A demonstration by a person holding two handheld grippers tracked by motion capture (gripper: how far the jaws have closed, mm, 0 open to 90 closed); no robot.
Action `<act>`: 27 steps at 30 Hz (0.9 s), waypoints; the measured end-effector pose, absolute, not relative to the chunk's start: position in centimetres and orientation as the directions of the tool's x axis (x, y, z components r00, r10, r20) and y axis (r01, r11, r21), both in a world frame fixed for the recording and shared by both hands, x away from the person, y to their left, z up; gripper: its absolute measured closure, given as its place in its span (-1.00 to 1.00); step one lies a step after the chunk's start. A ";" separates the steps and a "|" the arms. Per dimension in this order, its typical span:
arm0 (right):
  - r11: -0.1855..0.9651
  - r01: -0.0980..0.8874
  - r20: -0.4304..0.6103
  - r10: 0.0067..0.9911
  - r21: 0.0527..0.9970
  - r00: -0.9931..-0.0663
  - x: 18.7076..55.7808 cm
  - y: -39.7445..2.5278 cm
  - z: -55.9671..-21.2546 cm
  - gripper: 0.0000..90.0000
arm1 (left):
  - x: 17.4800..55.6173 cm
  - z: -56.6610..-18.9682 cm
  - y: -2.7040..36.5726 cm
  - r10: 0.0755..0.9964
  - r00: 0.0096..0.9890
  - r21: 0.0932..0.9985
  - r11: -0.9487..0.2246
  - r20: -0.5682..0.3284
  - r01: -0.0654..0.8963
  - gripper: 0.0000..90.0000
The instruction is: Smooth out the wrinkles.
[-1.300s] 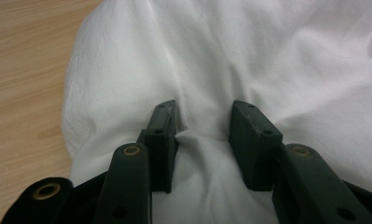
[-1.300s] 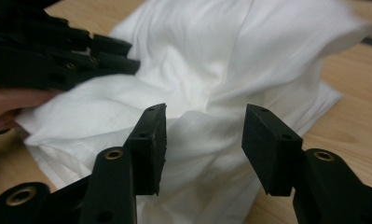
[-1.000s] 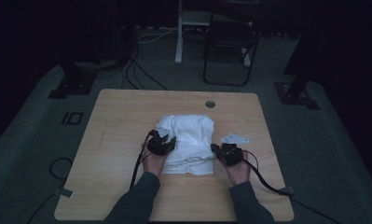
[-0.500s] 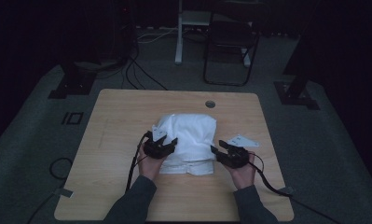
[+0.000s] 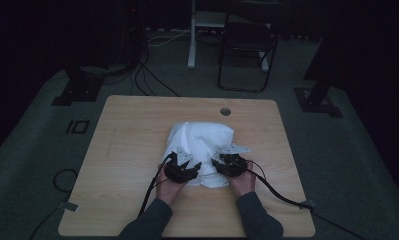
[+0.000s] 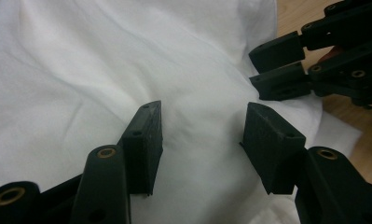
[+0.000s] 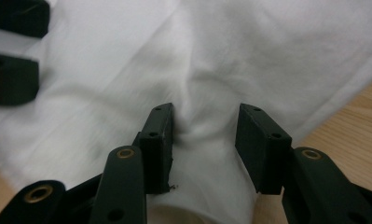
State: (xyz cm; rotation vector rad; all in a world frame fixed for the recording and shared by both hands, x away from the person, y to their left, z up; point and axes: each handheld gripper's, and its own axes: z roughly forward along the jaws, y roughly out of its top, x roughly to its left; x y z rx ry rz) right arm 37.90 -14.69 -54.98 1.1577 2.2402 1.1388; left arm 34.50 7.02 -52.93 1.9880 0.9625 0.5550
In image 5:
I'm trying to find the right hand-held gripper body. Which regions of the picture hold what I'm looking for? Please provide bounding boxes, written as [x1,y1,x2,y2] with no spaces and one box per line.
[220,143,252,178]

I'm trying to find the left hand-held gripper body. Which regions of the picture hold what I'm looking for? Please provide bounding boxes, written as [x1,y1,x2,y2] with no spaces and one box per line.
[163,146,195,184]

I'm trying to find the white dress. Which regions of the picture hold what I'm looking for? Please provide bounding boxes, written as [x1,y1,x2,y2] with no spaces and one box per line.
[163,121,236,189]

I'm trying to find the person's right hand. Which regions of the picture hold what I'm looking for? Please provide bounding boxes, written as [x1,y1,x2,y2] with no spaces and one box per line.
[226,160,258,199]

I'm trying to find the person's left hand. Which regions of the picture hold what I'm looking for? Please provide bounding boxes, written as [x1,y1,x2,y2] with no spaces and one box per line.
[155,162,189,206]

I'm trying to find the grey tape piece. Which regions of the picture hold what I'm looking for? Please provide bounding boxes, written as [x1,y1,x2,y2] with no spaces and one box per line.
[57,201,79,213]
[299,199,317,211]

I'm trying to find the black stand with base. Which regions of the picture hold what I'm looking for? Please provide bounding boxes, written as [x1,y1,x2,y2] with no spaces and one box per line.
[51,64,105,107]
[293,0,345,119]

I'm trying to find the black folding chair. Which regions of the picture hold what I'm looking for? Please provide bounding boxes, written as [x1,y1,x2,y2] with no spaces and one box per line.
[217,2,279,94]

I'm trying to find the left hand-held gripper black cable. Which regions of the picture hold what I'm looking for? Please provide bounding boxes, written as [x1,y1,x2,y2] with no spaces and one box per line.
[137,151,177,218]

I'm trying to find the hand-held gripper black cable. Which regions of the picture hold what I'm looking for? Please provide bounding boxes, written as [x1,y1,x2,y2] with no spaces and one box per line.
[137,151,177,218]
[245,159,366,240]

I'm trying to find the right hand-held gripper black cable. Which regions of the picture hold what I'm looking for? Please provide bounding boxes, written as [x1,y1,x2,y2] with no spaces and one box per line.
[245,159,366,240]

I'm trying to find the black floor cables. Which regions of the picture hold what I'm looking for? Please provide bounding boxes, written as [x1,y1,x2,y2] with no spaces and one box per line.
[129,56,182,98]

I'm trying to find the looped black floor cable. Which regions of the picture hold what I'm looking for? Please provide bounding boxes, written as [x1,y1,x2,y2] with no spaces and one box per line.
[28,168,79,240]

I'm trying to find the white desk frame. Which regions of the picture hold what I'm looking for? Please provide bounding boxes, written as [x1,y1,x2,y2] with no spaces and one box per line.
[187,0,271,73]

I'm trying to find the white floor cable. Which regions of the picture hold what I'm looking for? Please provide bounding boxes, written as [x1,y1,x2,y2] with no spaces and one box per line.
[146,29,192,47]

